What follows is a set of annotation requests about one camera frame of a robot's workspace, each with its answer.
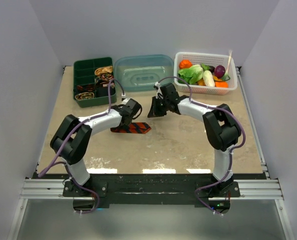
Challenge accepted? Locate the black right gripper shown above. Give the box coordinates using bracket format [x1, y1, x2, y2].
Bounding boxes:
[147, 96, 169, 119]

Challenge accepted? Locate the dark purple toy eggplant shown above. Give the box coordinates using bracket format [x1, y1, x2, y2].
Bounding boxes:
[206, 65, 215, 73]

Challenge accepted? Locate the rolled patterned tie top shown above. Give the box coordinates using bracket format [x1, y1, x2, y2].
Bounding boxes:
[94, 65, 113, 76]

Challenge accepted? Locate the green compartment organizer box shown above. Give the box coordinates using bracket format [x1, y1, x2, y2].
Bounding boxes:
[73, 57, 117, 108]

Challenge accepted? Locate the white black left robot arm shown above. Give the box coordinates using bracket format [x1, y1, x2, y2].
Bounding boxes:
[50, 98, 143, 197]

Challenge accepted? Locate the teal translucent plastic tub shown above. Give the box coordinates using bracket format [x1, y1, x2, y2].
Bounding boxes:
[113, 54, 174, 92]

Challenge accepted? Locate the white toy radish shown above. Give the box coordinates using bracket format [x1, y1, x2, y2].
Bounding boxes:
[202, 70, 215, 87]

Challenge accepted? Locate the purple toy onion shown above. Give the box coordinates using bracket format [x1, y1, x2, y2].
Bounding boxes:
[214, 65, 226, 79]

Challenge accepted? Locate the yellow toy pepper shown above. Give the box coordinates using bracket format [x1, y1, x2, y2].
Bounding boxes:
[197, 79, 206, 86]

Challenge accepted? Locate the green toy lettuce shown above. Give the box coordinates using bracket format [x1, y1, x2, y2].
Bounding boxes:
[177, 64, 204, 85]

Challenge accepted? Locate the orange toy pumpkin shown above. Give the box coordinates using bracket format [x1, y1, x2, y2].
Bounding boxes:
[178, 59, 193, 69]

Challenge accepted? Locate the rolled dark patterned tie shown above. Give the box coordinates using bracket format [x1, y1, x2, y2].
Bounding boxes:
[95, 75, 113, 87]

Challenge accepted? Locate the rolled floral tie front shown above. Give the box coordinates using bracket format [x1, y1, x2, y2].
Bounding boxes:
[74, 92, 95, 101]

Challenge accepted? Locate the aluminium frame rail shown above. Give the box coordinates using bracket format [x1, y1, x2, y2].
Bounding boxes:
[8, 175, 295, 240]

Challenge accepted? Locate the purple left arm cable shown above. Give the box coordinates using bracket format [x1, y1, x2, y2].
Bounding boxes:
[37, 78, 127, 213]

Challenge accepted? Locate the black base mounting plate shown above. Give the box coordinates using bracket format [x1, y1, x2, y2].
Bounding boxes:
[63, 173, 241, 210]

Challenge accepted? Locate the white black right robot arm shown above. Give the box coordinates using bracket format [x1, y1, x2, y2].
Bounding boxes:
[147, 82, 245, 197]

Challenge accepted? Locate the rolled red brown tie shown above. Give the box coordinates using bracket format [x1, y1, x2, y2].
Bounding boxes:
[76, 84, 95, 93]

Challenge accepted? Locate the orange toy carrot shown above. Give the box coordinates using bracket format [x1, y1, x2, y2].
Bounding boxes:
[215, 81, 229, 88]

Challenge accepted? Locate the orange navy striped tie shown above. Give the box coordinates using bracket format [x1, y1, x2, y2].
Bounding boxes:
[110, 122, 152, 134]

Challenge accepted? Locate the white perforated plastic basket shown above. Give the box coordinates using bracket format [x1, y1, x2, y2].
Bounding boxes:
[173, 50, 238, 96]

